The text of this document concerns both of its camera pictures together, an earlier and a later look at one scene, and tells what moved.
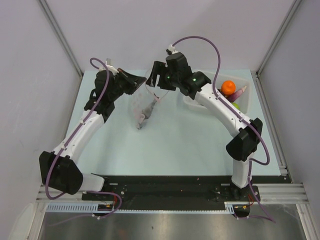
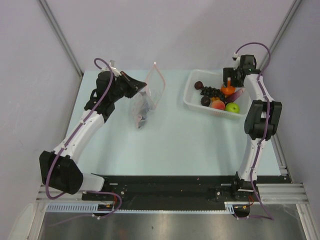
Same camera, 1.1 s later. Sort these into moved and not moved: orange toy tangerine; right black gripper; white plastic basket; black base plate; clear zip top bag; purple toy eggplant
Moved: right black gripper; clear zip top bag
Not moved: purple toy eggplant; white plastic basket; black base plate; orange toy tangerine
